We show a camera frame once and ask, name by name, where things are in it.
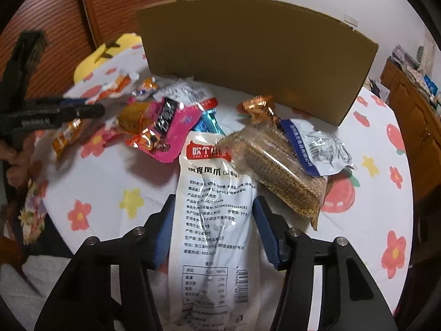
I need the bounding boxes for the small orange snack packet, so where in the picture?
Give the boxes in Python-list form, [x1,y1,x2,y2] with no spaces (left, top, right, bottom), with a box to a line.
[52,118,83,159]

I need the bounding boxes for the orange white snack wrapper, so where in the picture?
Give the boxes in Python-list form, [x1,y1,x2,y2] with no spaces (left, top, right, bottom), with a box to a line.
[86,73,139,105]

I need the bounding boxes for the orange drumstick snack packet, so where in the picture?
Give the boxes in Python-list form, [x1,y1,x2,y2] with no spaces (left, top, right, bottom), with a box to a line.
[115,99,174,153]

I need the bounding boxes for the small orange blue candy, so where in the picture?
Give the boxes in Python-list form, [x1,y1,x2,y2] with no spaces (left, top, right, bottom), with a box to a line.
[131,76,159,99]

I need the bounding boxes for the pink black snack packet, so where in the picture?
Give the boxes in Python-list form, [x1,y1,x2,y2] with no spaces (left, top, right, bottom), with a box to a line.
[147,97,203,163]

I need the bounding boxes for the silver red snack pouch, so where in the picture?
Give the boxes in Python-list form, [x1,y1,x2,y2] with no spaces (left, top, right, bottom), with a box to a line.
[153,79,218,111]

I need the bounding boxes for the large white chicken feet packet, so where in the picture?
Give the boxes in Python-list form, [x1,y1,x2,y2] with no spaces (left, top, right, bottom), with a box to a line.
[168,132,260,330]

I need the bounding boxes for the blue foil snack wrapper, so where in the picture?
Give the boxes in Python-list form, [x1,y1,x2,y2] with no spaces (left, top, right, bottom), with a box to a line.
[192,109,224,135]

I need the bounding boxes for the white blue vacuum snack pouch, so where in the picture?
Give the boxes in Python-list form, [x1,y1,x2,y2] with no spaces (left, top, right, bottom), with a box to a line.
[279,119,353,177]

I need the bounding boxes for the clear sesame bar packet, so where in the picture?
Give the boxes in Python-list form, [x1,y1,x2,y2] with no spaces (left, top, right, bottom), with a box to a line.
[216,122,327,229]

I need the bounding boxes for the copper foil candy wrapper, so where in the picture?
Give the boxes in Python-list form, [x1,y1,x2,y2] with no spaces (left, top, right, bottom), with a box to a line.
[242,95,279,125]

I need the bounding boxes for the person's left hand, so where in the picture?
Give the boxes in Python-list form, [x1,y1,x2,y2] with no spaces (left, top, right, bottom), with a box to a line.
[1,131,37,194]

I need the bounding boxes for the white fruit flower blanket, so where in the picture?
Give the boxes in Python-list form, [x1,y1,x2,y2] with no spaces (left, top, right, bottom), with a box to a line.
[41,42,414,331]

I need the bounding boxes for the yellow pillow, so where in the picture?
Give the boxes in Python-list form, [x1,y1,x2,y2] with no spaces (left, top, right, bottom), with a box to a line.
[73,33,142,84]

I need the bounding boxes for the wooden louvered wardrobe door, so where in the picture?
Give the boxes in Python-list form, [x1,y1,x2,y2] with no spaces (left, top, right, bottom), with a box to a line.
[1,0,166,99]

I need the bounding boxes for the floral bed sheet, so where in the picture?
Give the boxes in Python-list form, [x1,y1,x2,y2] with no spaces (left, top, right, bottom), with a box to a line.
[18,179,49,245]

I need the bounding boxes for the brown cardboard box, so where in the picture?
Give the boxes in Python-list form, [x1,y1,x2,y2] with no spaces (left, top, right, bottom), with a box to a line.
[137,0,378,126]

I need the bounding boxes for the wooden sideboard cabinet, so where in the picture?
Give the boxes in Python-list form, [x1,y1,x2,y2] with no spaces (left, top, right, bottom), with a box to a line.
[380,58,441,202]

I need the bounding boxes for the clutter on sideboard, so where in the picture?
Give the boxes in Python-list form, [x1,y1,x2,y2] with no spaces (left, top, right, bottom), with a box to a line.
[391,30,440,114]

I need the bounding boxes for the white wall switch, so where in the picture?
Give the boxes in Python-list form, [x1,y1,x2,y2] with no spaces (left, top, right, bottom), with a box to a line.
[344,15,359,27]

